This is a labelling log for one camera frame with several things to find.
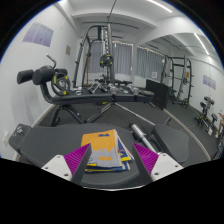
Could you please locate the long ceiling light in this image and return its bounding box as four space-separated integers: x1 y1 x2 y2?
194 32 210 56
146 0 174 14

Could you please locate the wide grey curtain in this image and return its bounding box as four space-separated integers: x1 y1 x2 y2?
88 40 134 76

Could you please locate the black power rack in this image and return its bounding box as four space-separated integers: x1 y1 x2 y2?
161 54 194 108

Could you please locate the small black yellow weight plate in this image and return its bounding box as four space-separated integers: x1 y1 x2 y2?
99 53 115 69

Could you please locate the grey smith machine frame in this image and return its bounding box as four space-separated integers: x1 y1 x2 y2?
72 23 118 88

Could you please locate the chrome barbell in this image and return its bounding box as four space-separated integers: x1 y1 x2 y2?
114 103 158 154

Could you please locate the group of dumbbells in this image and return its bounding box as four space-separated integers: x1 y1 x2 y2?
89 79 156 96

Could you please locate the black padded workout bench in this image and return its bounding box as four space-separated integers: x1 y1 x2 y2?
8 122 153 189

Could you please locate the white wall socket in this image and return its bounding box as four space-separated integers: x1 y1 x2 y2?
2 131 9 148

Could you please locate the narrow grey curtain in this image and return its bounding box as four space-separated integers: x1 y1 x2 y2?
135 46 166 79

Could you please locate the black bench with leg rollers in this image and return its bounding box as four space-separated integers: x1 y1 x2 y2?
16 65 156 128

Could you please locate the orange yellow printed towel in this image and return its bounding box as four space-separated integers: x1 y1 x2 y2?
80 129 135 174

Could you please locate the small purple wall poster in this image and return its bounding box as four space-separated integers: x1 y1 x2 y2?
202 74 218 90

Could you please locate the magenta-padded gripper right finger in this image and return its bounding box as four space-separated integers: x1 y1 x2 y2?
132 142 184 185

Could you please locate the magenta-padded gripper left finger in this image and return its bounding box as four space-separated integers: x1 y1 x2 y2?
41 143 92 185

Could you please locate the small black bench pad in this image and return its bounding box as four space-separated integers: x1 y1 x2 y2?
151 124 191 165

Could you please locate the black plyo box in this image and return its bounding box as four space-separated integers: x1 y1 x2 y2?
145 78 170 110

